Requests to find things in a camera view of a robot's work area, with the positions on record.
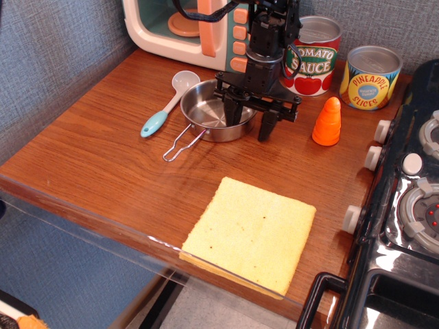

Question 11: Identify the white spoon with teal handle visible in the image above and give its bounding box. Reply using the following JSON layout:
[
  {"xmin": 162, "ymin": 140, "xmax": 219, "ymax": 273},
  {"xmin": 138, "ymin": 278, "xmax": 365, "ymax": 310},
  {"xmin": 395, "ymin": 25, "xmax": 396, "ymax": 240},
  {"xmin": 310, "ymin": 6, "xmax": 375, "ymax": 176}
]
[{"xmin": 140, "ymin": 71, "xmax": 200, "ymax": 138}]

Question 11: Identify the black toy stove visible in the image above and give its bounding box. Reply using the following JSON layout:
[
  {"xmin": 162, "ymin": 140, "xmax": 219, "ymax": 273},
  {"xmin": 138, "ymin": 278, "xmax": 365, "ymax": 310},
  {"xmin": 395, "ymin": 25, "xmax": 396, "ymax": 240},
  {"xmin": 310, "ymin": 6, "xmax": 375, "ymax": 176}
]
[{"xmin": 297, "ymin": 60, "xmax": 438, "ymax": 328}]

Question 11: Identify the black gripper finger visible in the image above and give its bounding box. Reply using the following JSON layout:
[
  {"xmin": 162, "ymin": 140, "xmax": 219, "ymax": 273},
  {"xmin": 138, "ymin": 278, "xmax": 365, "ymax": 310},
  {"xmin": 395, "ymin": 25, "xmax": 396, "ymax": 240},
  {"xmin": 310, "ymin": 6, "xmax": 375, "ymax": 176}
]
[
  {"xmin": 224, "ymin": 96, "xmax": 243, "ymax": 127},
  {"xmin": 258, "ymin": 110, "xmax": 279, "ymax": 142}
]

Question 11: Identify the toy microwave teal and white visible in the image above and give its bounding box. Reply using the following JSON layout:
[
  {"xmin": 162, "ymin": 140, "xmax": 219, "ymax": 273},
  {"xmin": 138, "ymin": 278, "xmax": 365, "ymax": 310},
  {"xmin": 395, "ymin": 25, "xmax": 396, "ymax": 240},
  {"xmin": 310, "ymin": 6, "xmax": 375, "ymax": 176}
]
[{"xmin": 123, "ymin": 1, "xmax": 250, "ymax": 73}]

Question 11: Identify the yellow sponge cloth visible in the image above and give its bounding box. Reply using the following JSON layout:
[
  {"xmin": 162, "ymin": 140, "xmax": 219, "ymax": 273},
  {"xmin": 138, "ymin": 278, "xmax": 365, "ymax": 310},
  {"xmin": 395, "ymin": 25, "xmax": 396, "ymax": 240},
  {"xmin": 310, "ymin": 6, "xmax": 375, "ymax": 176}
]
[{"xmin": 179, "ymin": 177, "xmax": 316, "ymax": 300}]

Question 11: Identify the orange striped object at corner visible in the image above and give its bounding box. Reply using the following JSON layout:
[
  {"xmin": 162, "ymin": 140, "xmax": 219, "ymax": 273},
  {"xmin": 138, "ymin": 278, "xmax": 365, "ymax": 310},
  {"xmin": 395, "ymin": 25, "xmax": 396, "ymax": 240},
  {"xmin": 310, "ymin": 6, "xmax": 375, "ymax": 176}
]
[{"xmin": 1, "ymin": 314, "xmax": 49, "ymax": 329}]

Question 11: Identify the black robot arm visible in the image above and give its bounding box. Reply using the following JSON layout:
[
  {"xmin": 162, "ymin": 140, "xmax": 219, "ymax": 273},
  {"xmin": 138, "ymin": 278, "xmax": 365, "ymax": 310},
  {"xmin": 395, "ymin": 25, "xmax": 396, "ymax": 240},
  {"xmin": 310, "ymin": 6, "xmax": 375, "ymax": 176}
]
[{"xmin": 214, "ymin": 1, "xmax": 302, "ymax": 142}]

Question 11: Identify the pineapple slices can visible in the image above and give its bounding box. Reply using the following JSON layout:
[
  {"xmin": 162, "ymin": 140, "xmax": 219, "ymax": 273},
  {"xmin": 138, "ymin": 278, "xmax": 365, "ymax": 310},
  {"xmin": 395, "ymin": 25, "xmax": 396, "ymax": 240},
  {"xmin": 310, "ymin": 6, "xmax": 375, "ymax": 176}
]
[{"xmin": 339, "ymin": 45, "xmax": 403, "ymax": 110}]

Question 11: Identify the clear acrylic table guard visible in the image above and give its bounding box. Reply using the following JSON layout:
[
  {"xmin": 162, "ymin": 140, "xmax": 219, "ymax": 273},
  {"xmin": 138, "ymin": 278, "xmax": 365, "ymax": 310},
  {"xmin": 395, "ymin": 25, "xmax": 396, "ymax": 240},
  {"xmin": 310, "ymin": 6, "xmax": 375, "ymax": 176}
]
[{"xmin": 1, "ymin": 192, "xmax": 296, "ymax": 328}]

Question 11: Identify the tomato sauce can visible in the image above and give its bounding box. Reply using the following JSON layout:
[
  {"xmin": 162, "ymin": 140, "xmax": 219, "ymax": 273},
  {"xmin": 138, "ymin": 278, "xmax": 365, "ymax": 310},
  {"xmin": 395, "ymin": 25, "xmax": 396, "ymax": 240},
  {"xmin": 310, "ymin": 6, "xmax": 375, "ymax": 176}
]
[{"xmin": 283, "ymin": 16, "xmax": 342, "ymax": 96}]

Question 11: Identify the orange toy carrot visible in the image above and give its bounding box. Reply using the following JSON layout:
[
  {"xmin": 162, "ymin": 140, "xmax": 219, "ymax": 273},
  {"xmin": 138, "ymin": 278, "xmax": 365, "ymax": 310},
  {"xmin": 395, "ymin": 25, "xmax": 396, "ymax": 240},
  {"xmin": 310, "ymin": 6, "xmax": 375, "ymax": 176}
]
[{"xmin": 311, "ymin": 97, "xmax": 342, "ymax": 146}]

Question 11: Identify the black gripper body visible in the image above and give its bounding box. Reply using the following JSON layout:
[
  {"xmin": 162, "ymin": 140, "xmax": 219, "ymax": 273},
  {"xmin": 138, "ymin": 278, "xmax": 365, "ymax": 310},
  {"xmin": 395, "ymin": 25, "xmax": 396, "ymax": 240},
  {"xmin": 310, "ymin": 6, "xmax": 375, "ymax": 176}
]
[{"xmin": 214, "ymin": 51, "xmax": 301, "ymax": 122}]

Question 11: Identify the small stainless steel pot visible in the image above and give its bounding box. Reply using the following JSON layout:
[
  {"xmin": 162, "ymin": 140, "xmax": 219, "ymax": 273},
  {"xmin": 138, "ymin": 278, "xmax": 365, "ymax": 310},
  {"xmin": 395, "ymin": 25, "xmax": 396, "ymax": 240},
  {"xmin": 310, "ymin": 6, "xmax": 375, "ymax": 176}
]
[{"xmin": 163, "ymin": 80, "xmax": 257, "ymax": 162}]

